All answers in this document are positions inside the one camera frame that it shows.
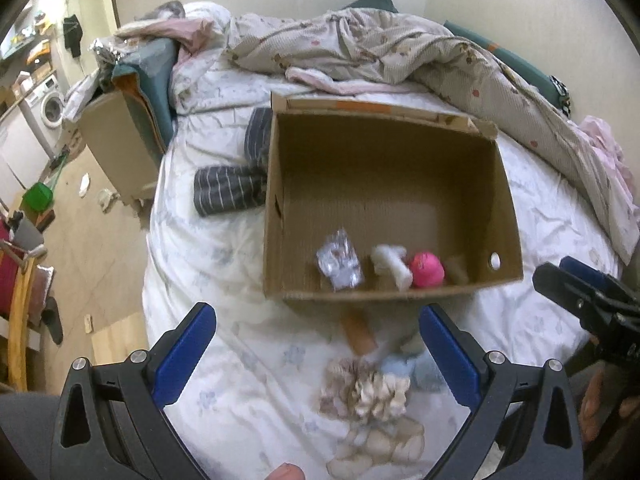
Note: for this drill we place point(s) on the floral beige quilt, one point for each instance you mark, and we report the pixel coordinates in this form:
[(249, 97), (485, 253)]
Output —
[(380, 45)]

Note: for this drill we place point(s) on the beige bedside cabinet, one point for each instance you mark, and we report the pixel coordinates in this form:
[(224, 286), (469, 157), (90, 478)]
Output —
[(120, 145)]

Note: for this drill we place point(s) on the pink garment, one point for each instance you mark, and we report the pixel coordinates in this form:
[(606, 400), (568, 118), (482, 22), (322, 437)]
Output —
[(612, 160)]

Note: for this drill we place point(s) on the silver foil packet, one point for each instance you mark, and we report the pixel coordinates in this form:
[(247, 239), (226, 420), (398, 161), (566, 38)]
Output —
[(340, 260)]

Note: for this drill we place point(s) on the teal pillow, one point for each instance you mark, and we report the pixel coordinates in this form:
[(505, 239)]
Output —
[(372, 2)]

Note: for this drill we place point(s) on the cream teddy bear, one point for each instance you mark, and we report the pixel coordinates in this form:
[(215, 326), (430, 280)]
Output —
[(380, 447)]

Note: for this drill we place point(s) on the black hanging garment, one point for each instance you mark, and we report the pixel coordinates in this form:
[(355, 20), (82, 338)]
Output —
[(73, 35)]

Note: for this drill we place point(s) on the teal orange cushion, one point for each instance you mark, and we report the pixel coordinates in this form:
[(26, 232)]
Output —
[(147, 90)]

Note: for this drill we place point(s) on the beige floral scrunchie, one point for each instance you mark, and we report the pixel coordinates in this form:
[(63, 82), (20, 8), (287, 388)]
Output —
[(365, 392)]

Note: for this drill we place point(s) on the wooden chair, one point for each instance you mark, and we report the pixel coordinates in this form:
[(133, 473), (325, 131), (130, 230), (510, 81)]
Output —
[(22, 310)]

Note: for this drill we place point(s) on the teal headboard cushion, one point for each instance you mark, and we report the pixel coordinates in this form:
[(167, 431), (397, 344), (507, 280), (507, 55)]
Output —
[(520, 65)]

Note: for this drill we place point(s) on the pink blanket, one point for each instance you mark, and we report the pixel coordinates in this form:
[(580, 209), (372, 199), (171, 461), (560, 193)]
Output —
[(165, 30)]

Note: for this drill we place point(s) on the person's grey pants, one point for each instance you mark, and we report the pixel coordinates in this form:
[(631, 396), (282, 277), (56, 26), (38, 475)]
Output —
[(25, 435)]

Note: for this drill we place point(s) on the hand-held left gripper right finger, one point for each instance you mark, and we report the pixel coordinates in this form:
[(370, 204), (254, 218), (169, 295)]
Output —
[(450, 360)]

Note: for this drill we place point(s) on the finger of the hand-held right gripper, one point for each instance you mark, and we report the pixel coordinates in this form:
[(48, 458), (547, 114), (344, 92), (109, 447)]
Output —
[(582, 269), (560, 285)]

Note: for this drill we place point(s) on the person's right hand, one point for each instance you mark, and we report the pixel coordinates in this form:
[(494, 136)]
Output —
[(595, 400)]

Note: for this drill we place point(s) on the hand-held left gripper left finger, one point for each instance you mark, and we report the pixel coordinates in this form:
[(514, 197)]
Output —
[(182, 355)]

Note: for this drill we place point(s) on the grey striped garment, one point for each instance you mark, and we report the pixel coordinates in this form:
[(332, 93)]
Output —
[(225, 192)]

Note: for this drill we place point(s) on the white plush toy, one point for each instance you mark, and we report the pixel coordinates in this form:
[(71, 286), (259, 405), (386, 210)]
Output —
[(392, 262)]

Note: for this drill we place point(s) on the orange brown plush cylinder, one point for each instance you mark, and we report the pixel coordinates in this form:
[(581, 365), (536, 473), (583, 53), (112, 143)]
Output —
[(359, 332)]

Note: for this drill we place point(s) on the white washing machine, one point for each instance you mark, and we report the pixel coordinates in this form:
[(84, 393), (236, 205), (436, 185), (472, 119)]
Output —
[(45, 110)]

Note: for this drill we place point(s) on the pink plush ball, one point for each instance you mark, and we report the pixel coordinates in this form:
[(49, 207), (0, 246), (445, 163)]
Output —
[(426, 270)]

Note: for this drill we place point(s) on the dark slipper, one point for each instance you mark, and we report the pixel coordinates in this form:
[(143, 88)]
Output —
[(53, 321)]

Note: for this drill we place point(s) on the green dustpan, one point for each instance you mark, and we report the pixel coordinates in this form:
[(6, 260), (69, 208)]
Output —
[(39, 197)]

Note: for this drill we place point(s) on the light blue cloth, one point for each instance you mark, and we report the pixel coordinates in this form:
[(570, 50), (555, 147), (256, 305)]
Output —
[(420, 372)]

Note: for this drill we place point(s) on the brown cardboard box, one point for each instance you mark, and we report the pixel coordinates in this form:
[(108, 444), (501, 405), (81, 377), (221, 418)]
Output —
[(390, 185)]

